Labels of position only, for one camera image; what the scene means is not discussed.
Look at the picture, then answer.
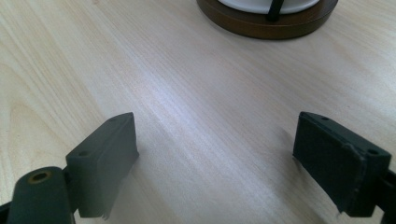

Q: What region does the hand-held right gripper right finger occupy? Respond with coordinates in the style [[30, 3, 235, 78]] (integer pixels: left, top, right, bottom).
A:
[[292, 111, 393, 218]]

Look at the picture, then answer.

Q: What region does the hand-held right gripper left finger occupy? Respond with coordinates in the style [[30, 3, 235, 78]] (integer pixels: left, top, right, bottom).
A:
[[65, 112, 140, 219]]

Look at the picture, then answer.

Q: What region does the brown and black cup holder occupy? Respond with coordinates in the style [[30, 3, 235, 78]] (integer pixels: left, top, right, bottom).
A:
[[196, 0, 340, 41]]

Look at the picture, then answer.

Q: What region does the stack of white paper cups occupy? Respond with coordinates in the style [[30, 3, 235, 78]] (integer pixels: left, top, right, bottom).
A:
[[217, 0, 321, 15]]

